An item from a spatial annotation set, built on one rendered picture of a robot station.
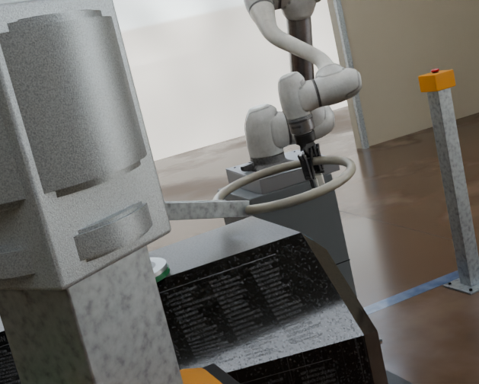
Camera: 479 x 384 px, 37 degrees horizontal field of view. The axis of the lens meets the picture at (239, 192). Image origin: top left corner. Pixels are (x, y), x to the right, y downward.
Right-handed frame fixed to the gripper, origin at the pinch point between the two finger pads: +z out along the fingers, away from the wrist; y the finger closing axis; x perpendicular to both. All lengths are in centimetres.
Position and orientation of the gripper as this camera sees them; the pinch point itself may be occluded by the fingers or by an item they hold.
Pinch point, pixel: (317, 185)
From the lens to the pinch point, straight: 262.9
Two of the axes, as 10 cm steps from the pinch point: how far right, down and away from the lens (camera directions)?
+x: 8.2, -1.0, -5.7
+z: 2.8, 9.3, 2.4
